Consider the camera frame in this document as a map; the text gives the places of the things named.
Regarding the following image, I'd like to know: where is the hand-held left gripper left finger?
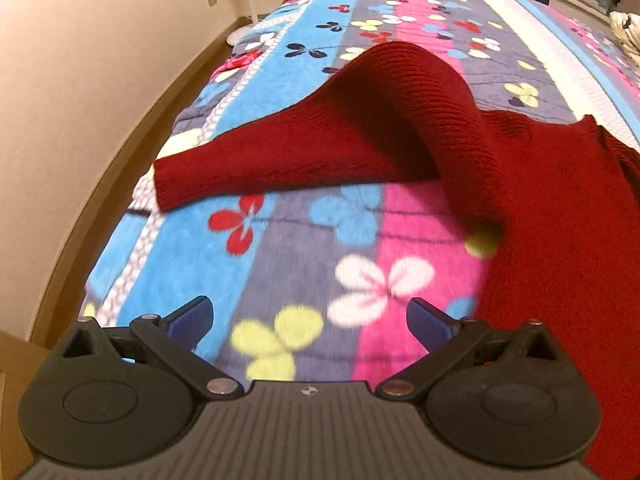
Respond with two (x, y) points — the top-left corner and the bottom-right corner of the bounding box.
(59, 295), (245, 401)

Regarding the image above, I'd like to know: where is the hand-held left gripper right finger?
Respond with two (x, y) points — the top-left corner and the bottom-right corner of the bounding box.
(374, 297), (572, 402)

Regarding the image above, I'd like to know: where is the red knitted sweater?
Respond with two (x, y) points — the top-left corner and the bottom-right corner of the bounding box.
(152, 41), (640, 480)

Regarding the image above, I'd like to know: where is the floral striped fleece blanket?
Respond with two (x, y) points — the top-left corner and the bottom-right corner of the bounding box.
(82, 0), (640, 386)

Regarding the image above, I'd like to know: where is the cardboard box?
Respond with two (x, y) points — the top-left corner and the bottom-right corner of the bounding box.
(0, 330), (50, 480)

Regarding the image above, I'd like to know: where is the white patterned cloth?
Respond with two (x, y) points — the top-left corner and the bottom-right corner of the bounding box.
(609, 9), (640, 63)

